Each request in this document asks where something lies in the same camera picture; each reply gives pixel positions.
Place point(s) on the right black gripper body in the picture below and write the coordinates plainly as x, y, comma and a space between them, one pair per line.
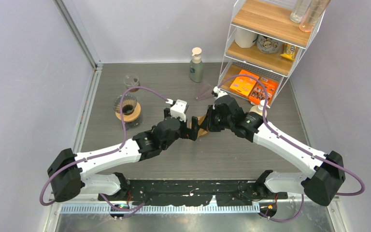
218, 123

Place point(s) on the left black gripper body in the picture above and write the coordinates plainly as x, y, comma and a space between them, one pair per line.
182, 132

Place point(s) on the small wooden ring holder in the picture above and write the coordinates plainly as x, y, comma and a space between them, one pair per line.
201, 131

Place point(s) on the large wooden ring holder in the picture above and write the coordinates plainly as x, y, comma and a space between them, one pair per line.
136, 114

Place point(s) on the dark ribbed glass dripper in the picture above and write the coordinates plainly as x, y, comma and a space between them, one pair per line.
126, 104

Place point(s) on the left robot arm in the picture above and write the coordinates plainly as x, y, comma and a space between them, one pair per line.
71, 174

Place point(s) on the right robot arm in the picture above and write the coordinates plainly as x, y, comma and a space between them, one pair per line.
320, 175

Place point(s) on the pink glass dripper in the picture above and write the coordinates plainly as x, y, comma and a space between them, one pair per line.
204, 91

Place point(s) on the orange box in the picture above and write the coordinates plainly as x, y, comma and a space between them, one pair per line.
244, 84

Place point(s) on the cream pump bottle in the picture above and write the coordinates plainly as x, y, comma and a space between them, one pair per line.
260, 109

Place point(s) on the orange snack packet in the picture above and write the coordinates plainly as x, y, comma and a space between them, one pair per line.
267, 89

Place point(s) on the glass carafe server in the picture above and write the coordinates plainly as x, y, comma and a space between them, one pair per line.
130, 124

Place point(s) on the green pump bottle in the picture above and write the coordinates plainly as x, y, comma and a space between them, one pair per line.
196, 65

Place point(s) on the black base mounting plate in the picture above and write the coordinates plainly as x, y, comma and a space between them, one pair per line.
194, 192

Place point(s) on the small glass with wood band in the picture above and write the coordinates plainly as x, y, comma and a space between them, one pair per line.
131, 81

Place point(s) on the white paper roll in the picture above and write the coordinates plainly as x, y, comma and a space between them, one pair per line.
244, 38

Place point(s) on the cartoon printed tin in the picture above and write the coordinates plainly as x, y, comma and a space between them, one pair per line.
268, 45

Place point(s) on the yellow snack bag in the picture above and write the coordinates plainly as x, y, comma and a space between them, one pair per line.
289, 52

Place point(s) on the clear glass bottle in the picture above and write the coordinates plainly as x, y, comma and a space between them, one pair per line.
299, 10

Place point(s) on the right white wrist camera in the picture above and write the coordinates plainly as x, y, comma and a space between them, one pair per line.
218, 93

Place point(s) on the white wire wooden shelf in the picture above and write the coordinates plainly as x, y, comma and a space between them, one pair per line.
269, 19

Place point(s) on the aluminium frame rail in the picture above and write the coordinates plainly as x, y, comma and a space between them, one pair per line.
73, 20

